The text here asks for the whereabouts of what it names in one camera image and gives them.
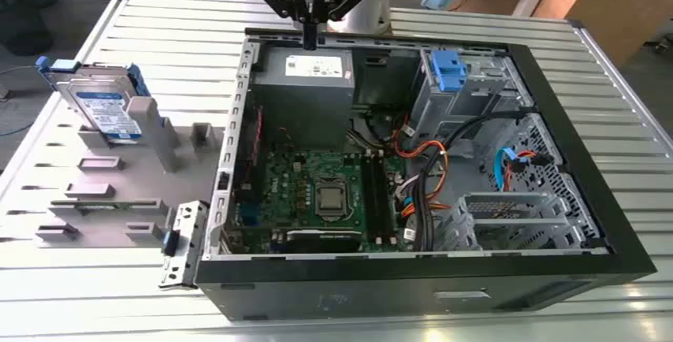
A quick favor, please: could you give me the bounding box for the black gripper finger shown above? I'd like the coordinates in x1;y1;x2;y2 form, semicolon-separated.
309;0;389;50
244;0;312;50

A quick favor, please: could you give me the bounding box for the hard disk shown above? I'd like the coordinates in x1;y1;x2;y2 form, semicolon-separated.
33;56;153;148

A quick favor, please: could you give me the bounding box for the metal disk bay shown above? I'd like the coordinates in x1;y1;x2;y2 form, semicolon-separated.
451;191;600;252

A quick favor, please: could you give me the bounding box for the grey power supply unit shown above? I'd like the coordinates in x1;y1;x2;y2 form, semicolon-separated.
249;46;353;150

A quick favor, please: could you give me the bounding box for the blue plastic drive latch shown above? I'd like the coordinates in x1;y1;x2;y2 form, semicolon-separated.
428;49;467;93

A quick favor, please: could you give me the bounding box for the metal optical drive cage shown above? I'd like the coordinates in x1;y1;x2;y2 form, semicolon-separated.
408;44;531;158

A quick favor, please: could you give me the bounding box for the CPU socket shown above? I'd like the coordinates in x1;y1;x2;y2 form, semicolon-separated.
309;177;357;224

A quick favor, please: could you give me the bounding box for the black RAM slot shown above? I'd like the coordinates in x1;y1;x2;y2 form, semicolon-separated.
373;151;396;243
360;151;383;243

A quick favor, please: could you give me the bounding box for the black bin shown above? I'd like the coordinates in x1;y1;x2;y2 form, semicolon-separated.
0;2;53;58

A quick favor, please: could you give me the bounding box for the silver CPU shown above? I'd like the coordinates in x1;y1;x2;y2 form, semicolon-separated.
316;187;348;214

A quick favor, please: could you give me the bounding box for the green motherboard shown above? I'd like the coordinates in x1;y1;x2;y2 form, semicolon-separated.
229;148;416;255

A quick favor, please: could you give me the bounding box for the grey parts rack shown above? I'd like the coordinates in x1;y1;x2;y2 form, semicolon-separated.
32;96;226;249

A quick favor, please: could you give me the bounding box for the wooden cabinet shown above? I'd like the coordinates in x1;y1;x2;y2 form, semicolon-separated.
530;0;673;67

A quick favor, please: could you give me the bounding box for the black graphics card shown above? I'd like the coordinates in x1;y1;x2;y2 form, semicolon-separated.
272;228;363;255

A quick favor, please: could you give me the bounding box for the green RAM stick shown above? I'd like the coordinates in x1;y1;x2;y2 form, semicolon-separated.
76;199;136;212

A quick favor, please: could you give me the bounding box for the black open PC case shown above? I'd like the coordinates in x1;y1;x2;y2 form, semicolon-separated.
192;26;658;323

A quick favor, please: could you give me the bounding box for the thin red wire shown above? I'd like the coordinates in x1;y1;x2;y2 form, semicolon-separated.
244;105;264;191

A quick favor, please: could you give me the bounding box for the orange red wire bundle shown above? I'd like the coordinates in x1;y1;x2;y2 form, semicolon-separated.
393;113;452;221

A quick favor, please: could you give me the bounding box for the blue data wire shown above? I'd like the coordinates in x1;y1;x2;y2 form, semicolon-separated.
492;145;522;193

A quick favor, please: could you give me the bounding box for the thick black cable bundle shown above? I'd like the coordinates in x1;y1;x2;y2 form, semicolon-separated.
412;111;530;251

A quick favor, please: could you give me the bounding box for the metal card retention bracket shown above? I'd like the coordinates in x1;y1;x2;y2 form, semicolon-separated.
156;199;210;290

